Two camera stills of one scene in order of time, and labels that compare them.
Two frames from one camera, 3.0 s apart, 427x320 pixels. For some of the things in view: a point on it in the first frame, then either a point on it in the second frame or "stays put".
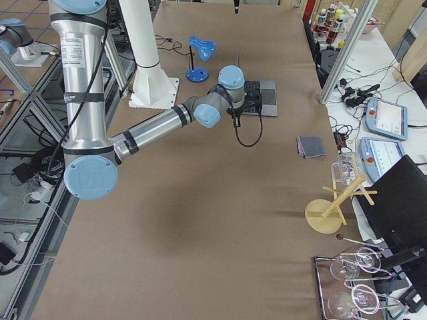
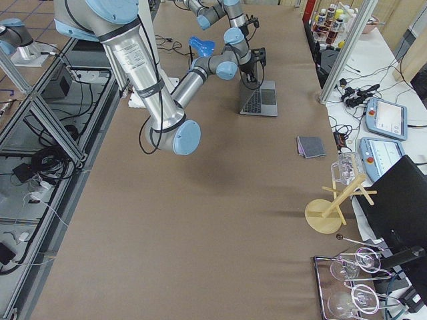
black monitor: [395, 203] stays put
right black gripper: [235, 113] → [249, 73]
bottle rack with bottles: [331, 26] stays put
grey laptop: [267, 105] stays put
